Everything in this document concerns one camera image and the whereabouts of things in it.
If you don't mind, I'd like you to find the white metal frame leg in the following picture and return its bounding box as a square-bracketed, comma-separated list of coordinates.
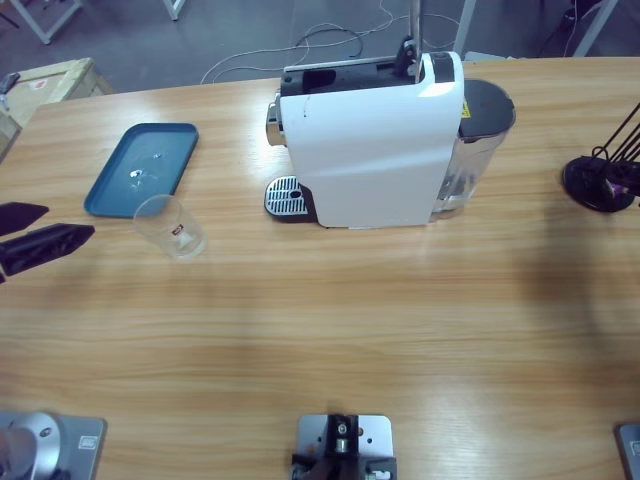
[452, 0, 479, 61]
[572, 0, 619, 57]
[162, 0, 194, 22]

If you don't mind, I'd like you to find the wooden crate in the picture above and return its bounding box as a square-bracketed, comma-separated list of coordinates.
[0, 57, 115, 164]

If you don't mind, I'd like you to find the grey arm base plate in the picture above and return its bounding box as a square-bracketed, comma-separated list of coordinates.
[613, 422, 640, 480]
[0, 409, 109, 480]

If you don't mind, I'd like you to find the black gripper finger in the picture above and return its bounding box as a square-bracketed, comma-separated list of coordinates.
[0, 223, 96, 276]
[0, 201, 50, 237]

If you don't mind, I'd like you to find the blue plastic tray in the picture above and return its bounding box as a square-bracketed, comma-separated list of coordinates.
[83, 122, 200, 220]

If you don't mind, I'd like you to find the black capsule holder with rods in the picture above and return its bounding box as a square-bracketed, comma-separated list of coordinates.
[560, 102, 640, 214]

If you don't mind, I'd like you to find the clear water tank black lid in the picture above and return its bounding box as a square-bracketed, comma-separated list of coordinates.
[432, 78, 517, 221]

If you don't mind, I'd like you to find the white coffee machine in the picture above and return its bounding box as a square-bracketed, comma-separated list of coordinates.
[264, 51, 466, 231]

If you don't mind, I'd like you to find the grey mount plate dark post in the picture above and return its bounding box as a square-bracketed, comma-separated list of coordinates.
[291, 412, 399, 480]

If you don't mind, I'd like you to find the silver coffee machine lever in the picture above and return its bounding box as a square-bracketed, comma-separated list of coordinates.
[394, 0, 426, 84]

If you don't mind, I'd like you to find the clear glass cup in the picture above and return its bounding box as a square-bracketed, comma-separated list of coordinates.
[132, 194, 208, 261]

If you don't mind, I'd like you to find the silver grate drip tray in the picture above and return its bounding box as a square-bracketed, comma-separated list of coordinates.
[263, 174, 316, 224]

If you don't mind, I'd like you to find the white metal table frame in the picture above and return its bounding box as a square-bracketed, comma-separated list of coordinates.
[0, 0, 84, 45]

